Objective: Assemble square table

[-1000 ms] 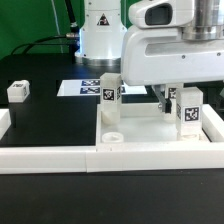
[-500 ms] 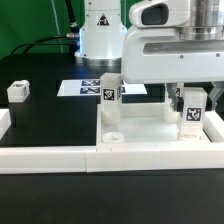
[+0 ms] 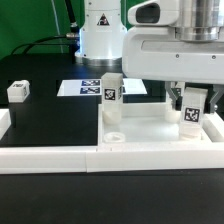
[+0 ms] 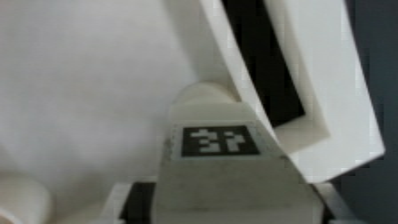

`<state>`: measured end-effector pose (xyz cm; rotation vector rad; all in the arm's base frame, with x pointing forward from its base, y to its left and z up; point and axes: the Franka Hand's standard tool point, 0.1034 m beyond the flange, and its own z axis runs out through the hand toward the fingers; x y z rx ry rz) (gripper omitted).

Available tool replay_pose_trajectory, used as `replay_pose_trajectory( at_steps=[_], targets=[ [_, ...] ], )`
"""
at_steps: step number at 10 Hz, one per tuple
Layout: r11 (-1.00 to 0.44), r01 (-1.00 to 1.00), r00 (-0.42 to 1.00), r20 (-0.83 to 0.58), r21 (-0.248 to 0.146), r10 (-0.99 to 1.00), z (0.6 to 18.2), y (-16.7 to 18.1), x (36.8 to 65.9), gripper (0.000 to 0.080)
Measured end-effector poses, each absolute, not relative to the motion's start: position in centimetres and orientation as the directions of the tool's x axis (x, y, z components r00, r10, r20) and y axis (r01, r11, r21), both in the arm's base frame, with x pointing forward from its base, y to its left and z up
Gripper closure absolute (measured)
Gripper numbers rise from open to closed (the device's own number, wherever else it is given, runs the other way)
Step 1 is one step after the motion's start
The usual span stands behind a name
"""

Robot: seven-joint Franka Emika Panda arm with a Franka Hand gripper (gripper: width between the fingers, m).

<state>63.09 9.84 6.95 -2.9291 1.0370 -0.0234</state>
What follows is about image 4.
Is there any white U-shaped obstacle wall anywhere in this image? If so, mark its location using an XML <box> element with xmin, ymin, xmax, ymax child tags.
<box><xmin>265</xmin><ymin>0</ymin><xmax>386</xmax><ymax>183</ymax></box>

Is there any white square table top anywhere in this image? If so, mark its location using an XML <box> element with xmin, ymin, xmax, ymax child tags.
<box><xmin>0</xmin><ymin>0</ymin><xmax>283</xmax><ymax>224</ymax></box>

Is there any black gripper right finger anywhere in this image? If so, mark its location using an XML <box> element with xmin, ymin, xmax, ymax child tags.
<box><xmin>315</xmin><ymin>183</ymin><xmax>363</xmax><ymax>224</ymax></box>

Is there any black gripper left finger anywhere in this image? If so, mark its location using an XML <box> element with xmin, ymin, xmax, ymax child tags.
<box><xmin>100</xmin><ymin>181</ymin><xmax>157</xmax><ymax>224</ymax></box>

